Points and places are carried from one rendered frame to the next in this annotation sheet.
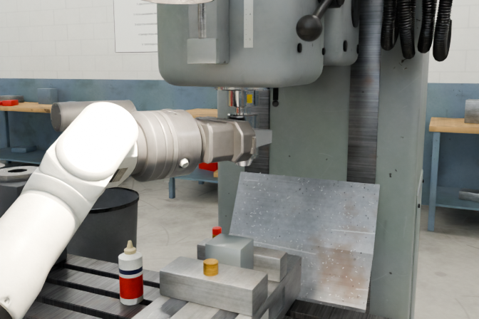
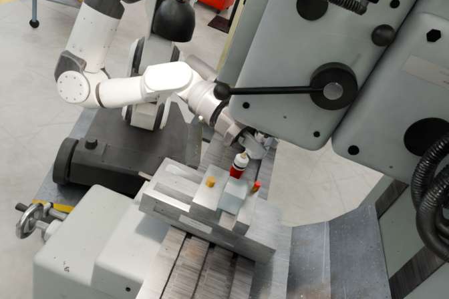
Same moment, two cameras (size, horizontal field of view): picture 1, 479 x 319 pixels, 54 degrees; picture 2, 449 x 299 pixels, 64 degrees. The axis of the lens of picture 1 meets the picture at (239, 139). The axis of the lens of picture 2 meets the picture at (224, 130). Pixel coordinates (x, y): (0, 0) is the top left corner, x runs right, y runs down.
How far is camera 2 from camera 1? 0.75 m
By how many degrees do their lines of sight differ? 67
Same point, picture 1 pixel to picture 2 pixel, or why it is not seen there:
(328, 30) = (343, 126)
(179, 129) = (205, 101)
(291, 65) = (233, 110)
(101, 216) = not seen: hidden behind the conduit
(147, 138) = (191, 93)
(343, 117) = not seen: hidden behind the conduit
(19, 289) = (106, 97)
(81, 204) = (142, 92)
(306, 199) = (363, 256)
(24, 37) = not seen: outside the picture
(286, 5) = (244, 73)
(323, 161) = (395, 250)
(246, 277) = (206, 199)
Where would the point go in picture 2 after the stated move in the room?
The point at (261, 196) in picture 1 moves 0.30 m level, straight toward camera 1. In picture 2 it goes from (358, 223) to (254, 211)
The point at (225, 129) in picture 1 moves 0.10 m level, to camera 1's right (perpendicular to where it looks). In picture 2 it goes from (227, 121) to (236, 154)
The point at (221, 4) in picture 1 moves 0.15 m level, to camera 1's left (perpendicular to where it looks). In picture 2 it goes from (234, 51) to (222, 19)
